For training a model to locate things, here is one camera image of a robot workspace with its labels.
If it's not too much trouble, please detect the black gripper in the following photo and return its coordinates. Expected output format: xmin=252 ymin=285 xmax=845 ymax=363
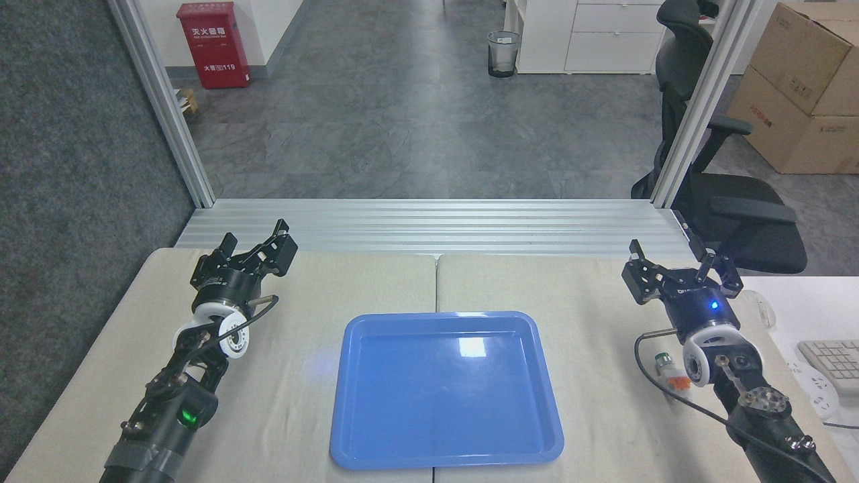
xmin=621 ymin=239 xmax=744 ymax=343
xmin=191 ymin=219 xmax=299 ymax=311

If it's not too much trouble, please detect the white orange switch part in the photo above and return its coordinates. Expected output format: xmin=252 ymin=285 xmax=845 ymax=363
xmin=654 ymin=351 xmax=692 ymax=393

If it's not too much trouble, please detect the blue plastic tray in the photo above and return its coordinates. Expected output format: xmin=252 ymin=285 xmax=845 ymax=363
xmin=329 ymin=311 xmax=565 ymax=470

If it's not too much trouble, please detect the white computer mouse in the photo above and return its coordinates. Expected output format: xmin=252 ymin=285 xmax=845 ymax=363
xmin=755 ymin=290 xmax=777 ymax=329

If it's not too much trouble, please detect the black office chair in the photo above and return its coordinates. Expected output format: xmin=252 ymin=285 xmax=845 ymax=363
xmin=631 ymin=0 xmax=808 ymax=274

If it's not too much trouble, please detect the white computer keyboard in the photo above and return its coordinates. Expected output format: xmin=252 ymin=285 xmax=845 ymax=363
xmin=797 ymin=339 xmax=859 ymax=396

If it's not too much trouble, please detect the white power strip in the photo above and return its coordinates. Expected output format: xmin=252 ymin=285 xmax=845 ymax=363
xmin=785 ymin=359 xmax=841 ymax=420

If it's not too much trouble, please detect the large brown cardboard box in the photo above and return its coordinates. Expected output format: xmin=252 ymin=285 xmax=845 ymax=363
xmin=727 ymin=65 xmax=859 ymax=175

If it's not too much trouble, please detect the dark grey felt partition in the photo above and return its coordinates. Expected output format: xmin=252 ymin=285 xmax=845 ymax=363
xmin=0 ymin=0 xmax=196 ymax=464

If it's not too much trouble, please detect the red fire extinguisher box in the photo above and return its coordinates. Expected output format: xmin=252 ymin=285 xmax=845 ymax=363
xmin=176 ymin=1 xmax=252 ymax=90

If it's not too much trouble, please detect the small brown cardboard box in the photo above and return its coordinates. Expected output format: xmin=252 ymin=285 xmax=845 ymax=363
xmin=750 ymin=2 xmax=859 ymax=117

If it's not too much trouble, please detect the white drawer cabinet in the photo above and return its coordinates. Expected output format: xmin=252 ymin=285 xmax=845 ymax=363
xmin=503 ymin=0 xmax=668 ymax=74

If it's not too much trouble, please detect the black mesh waste bin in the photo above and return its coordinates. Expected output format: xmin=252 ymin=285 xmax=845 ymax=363
xmin=487 ymin=31 xmax=521 ymax=78

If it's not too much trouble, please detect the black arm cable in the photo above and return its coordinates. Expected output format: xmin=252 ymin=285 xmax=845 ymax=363
xmin=634 ymin=327 xmax=833 ymax=483
xmin=176 ymin=294 xmax=280 ymax=356

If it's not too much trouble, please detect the silver aluminium frame post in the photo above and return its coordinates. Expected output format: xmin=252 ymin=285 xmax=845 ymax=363
xmin=651 ymin=0 xmax=766 ymax=209
xmin=107 ymin=0 xmax=216 ymax=209

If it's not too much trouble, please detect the silver aluminium rail base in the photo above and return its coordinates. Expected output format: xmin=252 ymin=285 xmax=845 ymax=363
xmin=174 ymin=199 xmax=702 ymax=261

